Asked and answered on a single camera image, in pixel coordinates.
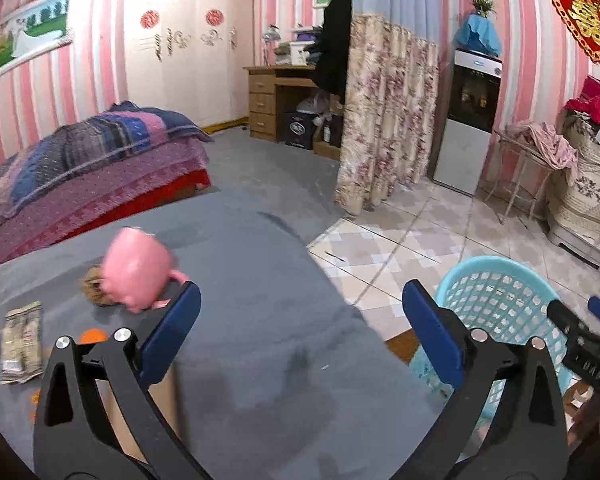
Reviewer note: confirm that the white plastic bag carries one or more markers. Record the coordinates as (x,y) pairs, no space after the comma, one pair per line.
(312,105)

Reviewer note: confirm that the red clothes pile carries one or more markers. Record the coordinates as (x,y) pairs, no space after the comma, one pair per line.
(597,100)

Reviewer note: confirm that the blue cloth cover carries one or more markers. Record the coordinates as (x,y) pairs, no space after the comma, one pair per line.
(477,35)

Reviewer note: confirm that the black hanging coat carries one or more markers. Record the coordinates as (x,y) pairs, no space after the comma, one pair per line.
(335,50)

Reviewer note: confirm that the large orange peel piece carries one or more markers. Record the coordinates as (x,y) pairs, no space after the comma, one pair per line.
(92,335)

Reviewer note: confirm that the light blue plastic basket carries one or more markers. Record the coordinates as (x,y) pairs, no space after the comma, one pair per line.
(495,300)

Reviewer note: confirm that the floral wrapped bedding bundle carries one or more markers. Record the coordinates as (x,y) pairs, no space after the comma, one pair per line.
(590,195)

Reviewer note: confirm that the white water dispenser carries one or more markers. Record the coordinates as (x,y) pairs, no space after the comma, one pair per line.
(460,160)

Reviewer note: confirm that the blue floral room curtain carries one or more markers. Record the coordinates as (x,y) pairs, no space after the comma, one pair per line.
(385,110)

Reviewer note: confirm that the white storage box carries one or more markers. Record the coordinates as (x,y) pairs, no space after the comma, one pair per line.
(297,52)

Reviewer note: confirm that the wooden desk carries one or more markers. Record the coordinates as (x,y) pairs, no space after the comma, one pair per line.
(262,100)

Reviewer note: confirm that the grey blue tablecloth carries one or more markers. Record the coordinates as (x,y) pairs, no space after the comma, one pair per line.
(280,335)

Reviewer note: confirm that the small green plant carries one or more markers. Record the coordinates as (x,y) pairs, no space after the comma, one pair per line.
(482,6)

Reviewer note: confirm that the white wardrobe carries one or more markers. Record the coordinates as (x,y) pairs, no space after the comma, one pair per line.
(190,85)

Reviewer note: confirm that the framed wedding photo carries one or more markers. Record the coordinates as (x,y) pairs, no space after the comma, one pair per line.
(25,35)

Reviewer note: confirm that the purple dotted bed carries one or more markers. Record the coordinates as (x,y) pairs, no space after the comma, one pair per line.
(105,205)

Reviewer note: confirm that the desk lamp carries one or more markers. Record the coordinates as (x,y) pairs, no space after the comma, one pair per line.
(269,40)

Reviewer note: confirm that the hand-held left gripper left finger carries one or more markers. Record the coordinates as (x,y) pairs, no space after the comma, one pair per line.
(172,330)

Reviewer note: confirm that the pink crumpled cloth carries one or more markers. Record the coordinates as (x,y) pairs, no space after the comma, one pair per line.
(545,142)

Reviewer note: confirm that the clear snack packet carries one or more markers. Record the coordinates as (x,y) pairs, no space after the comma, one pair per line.
(22,340)

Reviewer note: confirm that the striped patchwork quilt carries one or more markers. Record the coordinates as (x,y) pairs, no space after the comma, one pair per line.
(80,150)

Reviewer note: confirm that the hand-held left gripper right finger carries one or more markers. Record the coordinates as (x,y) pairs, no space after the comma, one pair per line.
(432,330)

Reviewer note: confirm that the black printed box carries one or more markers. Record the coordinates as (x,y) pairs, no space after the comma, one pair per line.
(297,130)

